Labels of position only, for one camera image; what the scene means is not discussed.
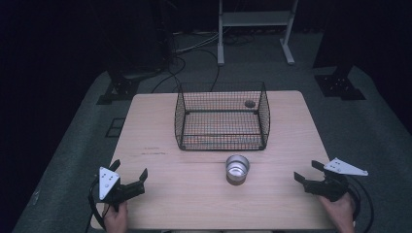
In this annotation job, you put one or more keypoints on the silver metal cup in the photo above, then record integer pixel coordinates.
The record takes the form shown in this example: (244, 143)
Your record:
(237, 170)

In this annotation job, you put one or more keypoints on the person's right hand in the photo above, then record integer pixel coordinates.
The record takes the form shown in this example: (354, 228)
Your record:
(340, 212)

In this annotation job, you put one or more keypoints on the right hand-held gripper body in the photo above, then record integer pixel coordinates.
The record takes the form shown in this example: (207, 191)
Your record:
(333, 181)

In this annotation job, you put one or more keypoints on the black stand base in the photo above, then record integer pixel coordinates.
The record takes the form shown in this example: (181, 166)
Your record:
(339, 85)
(121, 89)

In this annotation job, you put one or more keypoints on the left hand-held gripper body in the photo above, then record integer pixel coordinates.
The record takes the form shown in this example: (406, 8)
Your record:
(108, 181)

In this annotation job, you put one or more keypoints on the small dark round object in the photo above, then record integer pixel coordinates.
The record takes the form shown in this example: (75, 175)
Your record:
(249, 104)

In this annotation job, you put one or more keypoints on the person's left hand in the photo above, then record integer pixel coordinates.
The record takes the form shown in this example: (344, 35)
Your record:
(115, 220)

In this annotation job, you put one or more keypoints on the white metal desk frame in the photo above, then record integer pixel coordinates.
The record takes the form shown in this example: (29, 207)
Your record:
(252, 18)

